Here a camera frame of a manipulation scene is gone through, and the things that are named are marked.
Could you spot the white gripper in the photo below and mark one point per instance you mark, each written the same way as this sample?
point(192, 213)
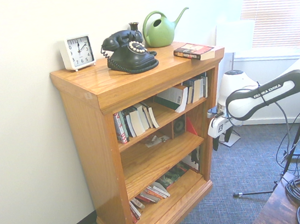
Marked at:
point(218, 127)

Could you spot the thick red black paperback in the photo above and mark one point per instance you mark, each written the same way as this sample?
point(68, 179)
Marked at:
point(194, 51)

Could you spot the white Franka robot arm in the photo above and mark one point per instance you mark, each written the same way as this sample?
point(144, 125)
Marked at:
point(249, 107)

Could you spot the red folder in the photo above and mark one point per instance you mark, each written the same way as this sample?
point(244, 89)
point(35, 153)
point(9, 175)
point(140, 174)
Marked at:
point(191, 128)

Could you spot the white black figure book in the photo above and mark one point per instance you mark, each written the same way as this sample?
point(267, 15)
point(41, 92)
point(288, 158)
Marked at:
point(192, 160)

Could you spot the small dark round speaker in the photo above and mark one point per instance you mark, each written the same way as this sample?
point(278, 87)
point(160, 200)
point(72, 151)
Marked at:
point(180, 126)

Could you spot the brown cover paperback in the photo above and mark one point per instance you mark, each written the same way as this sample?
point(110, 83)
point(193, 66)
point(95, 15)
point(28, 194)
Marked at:
point(196, 90)

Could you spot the dark green flat book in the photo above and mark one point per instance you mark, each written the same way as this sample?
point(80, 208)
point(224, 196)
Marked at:
point(172, 177)

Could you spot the loose printed papers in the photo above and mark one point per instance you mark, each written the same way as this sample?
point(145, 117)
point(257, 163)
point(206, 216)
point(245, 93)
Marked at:
point(156, 140)

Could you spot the black Couple Next Door book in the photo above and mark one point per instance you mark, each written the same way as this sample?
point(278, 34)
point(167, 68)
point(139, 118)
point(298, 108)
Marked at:
point(169, 98)

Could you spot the dark cover white paperback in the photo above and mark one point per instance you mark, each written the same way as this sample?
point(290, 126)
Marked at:
point(153, 115)

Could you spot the white pages paperback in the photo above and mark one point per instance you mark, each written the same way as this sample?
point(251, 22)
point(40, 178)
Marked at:
point(145, 115)

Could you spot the white red leaning book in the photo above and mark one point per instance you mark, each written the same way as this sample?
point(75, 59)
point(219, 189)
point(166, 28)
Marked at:
point(159, 190)

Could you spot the thick cream pages book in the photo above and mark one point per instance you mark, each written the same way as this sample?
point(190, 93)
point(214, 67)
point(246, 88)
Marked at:
point(136, 122)

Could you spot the orange spine leaning book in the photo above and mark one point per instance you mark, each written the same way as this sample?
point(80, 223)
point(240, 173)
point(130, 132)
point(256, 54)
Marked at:
point(148, 196)

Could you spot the dark green cover book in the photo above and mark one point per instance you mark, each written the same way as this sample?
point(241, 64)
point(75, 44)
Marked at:
point(125, 120)

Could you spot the red white spine book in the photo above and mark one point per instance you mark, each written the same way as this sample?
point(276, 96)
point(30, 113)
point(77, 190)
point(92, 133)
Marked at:
point(120, 128)

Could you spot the white shade floor lamp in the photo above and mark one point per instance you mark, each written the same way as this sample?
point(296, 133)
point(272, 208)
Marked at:
point(236, 35)

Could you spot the white grey leaning book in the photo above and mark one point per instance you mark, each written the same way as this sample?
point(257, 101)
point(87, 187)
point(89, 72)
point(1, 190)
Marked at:
point(135, 216)

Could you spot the green watering can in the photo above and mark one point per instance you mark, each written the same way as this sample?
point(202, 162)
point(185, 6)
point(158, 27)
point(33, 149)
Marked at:
point(160, 33)

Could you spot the black rotary telephone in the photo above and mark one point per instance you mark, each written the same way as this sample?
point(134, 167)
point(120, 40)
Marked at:
point(129, 56)

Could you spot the wooden bookshelf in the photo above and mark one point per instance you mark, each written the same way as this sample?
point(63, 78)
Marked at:
point(94, 152)

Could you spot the black vase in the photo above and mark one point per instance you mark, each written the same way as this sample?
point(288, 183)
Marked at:
point(134, 27)

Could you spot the white square alarm clock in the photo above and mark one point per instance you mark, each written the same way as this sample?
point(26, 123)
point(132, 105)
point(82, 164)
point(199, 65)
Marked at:
point(78, 53)

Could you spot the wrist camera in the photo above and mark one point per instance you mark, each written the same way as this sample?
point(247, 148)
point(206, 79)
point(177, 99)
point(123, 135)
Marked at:
point(211, 113)

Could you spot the black camera tripod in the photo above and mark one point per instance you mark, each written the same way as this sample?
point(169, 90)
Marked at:
point(294, 143)

